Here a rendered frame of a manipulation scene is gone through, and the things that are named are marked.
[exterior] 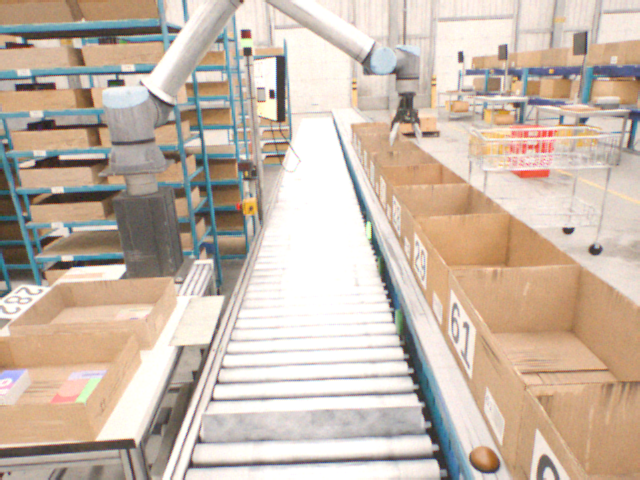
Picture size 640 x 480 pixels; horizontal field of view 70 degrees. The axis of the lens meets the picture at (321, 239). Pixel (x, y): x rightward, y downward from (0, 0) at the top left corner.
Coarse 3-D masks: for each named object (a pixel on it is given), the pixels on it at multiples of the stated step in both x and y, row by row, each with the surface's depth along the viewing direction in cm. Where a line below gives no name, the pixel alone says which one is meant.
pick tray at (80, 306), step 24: (72, 288) 152; (96, 288) 152; (120, 288) 152; (144, 288) 153; (168, 288) 145; (24, 312) 133; (48, 312) 144; (72, 312) 150; (96, 312) 150; (168, 312) 144; (144, 336) 127
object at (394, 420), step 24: (312, 408) 95; (336, 408) 95; (360, 408) 95; (384, 408) 95; (408, 408) 95; (216, 432) 97; (240, 432) 97; (264, 432) 97; (288, 432) 97; (312, 432) 97; (336, 432) 97; (360, 432) 97; (384, 432) 97; (408, 432) 97
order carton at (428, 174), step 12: (384, 168) 209; (396, 168) 209; (408, 168) 209; (420, 168) 209; (432, 168) 209; (444, 168) 206; (384, 180) 193; (396, 180) 211; (408, 180) 211; (420, 180) 211; (432, 180) 211; (444, 180) 206; (456, 180) 188
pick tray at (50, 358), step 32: (0, 352) 121; (32, 352) 122; (64, 352) 122; (96, 352) 122; (128, 352) 115; (32, 384) 115; (96, 384) 99; (128, 384) 114; (0, 416) 95; (32, 416) 95; (64, 416) 95; (96, 416) 98
